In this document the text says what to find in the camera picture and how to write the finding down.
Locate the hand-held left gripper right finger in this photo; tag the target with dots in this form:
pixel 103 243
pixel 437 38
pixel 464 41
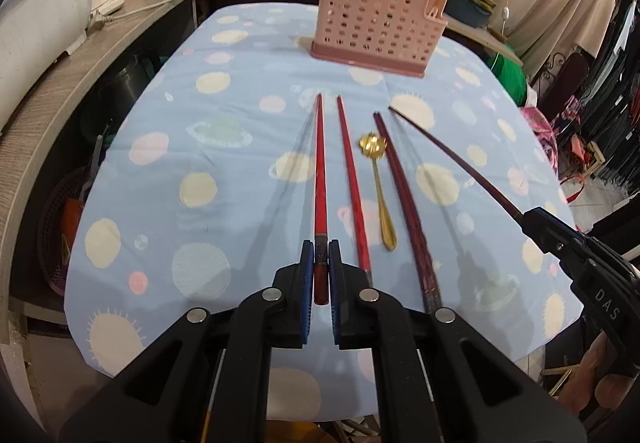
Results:
pixel 336 293

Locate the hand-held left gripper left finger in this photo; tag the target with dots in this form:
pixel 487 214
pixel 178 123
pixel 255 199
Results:
pixel 306 293

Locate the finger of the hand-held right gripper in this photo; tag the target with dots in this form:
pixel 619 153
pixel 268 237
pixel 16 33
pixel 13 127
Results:
pixel 555 248
pixel 547 220

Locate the pink perforated utensil holder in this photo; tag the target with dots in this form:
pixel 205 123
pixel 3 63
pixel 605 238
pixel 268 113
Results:
pixel 375 18

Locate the person's right hand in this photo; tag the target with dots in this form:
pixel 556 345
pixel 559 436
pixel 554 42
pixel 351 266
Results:
pixel 600 383

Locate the pink floral cloth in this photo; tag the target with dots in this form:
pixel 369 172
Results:
pixel 540 133

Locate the gold flower spoon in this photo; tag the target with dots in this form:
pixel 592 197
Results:
pixel 379 188

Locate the dark metal chair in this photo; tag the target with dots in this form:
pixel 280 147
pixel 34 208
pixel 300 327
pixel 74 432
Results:
pixel 565 83

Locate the yellow stool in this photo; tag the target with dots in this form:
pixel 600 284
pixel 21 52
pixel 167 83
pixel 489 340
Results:
pixel 305 433

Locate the green bag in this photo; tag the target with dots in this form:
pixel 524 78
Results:
pixel 512 80

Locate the red plastic basket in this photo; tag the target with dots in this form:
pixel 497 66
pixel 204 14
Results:
pixel 55 233

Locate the dark cooking pot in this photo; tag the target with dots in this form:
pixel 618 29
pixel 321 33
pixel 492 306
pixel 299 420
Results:
pixel 125 88

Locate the white power strip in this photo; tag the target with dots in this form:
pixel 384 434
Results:
pixel 107 9

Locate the white plastic tub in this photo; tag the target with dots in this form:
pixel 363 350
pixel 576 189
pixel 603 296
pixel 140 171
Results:
pixel 40 23

